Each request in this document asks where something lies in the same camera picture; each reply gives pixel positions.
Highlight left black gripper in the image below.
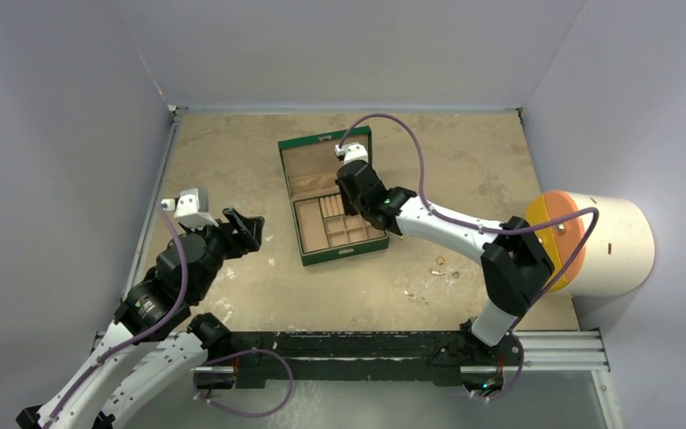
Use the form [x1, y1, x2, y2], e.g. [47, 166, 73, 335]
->
[183, 206, 263, 301]

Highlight green jewelry tray insert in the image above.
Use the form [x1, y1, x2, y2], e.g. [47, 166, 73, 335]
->
[293, 193, 386, 255]

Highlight green jewelry box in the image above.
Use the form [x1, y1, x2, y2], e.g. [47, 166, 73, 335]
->
[278, 130, 389, 266]

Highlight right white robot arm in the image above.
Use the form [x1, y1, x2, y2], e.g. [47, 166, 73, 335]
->
[336, 160, 554, 364]

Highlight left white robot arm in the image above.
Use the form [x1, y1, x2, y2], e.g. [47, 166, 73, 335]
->
[16, 198, 265, 428]

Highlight small silver jewelry pieces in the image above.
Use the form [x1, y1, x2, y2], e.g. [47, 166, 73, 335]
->
[402, 268, 462, 305]

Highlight white cylinder orange yellow lid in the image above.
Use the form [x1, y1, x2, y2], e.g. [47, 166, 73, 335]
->
[524, 190, 656, 297]

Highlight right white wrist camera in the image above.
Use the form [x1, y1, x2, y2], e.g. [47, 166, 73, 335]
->
[335, 142, 369, 164]

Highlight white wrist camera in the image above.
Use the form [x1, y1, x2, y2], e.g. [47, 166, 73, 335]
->
[159, 187, 218, 231]
[335, 142, 369, 164]

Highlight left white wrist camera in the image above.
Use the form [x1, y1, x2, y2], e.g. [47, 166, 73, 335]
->
[159, 187, 218, 231]

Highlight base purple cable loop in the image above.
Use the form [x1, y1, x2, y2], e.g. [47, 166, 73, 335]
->
[193, 348, 293, 418]

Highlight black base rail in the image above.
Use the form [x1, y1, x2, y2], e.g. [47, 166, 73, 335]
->
[187, 314, 523, 394]

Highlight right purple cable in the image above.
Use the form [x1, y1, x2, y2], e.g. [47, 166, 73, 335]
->
[337, 114, 600, 404]

